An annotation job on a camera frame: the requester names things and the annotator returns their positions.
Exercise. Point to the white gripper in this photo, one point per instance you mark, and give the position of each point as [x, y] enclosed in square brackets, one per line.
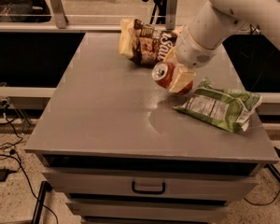
[192, 51]

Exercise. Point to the red coke can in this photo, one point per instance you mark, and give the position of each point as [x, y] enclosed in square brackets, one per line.
[162, 73]

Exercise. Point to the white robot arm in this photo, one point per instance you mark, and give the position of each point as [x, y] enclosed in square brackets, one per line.
[249, 30]

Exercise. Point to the brown white chip bag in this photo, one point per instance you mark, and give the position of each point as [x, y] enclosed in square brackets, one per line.
[143, 43]

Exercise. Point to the green chip bag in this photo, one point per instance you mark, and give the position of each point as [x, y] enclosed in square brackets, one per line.
[227, 109]

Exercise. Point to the grey drawer cabinet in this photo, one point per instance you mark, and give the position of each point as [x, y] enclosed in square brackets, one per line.
[108, 124]

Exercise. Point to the black metal floor leg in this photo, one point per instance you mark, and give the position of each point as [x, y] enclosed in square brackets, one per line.
[44, 188]

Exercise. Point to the person in background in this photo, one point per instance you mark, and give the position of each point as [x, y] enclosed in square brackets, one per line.
[24, 11]

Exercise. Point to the middle metal rail bracket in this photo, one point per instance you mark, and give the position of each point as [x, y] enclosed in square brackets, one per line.
[171, 7]

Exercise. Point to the metal rail bracket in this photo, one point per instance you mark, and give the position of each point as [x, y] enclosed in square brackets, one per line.
[59, 14]
[171, 7]

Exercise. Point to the black drawer handle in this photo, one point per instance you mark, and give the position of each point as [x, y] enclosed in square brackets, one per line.
[148, 190]

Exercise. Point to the left metal rail bracket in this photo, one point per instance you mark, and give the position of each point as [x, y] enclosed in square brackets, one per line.
[59, 14]

